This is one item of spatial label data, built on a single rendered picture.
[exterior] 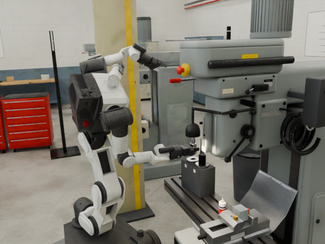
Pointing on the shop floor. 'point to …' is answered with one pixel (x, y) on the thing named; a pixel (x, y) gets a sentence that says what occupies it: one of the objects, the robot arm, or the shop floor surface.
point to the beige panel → (135, 181)
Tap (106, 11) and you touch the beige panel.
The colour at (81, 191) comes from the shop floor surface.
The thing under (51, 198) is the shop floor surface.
